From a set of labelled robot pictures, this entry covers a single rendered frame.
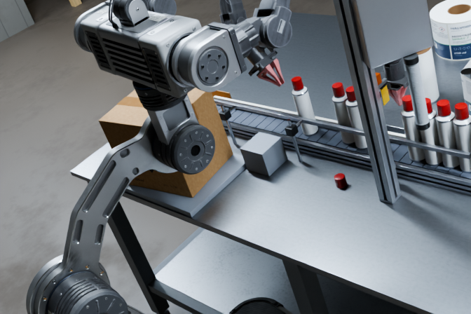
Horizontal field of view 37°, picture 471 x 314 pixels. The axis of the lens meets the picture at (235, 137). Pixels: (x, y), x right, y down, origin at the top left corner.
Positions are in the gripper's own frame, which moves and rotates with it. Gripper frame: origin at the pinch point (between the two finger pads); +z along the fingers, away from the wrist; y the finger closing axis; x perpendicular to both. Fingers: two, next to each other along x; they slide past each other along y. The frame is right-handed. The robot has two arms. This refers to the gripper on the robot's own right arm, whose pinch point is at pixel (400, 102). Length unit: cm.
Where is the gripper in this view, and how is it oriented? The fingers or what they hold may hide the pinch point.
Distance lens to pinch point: 213.4
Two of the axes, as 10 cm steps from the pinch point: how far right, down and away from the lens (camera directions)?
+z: 2.8, 8.1, 5.2
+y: -7.1, -2.0, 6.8
